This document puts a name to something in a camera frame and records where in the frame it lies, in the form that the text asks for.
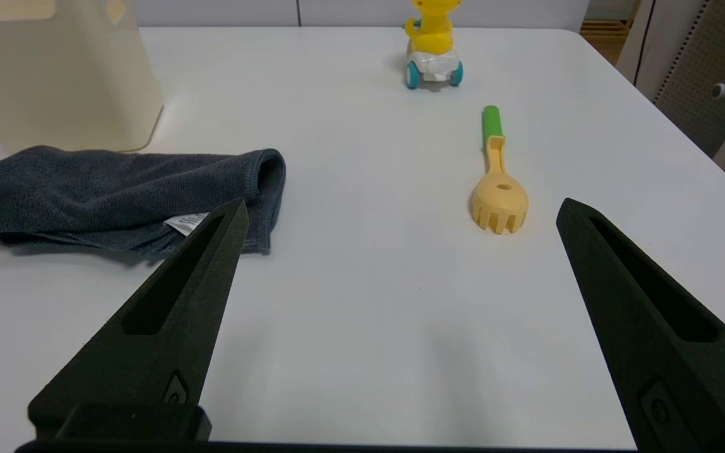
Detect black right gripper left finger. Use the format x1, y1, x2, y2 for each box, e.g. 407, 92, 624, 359
28, 199, 249, 444

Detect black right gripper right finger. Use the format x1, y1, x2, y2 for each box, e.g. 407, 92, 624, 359
556, 198, 725, 450

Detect dark grey towel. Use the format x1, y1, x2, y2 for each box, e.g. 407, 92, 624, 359
0, 146, 286, 259

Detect cream plastic storage box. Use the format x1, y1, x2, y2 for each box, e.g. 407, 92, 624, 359
0, 0, 165, 154

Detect yellow dinosaur toy car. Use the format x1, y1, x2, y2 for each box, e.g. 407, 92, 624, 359
404, 0, 464, 90

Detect yellow pasta spoon green handle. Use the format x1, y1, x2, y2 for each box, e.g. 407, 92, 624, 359
470, 105, 529, 235

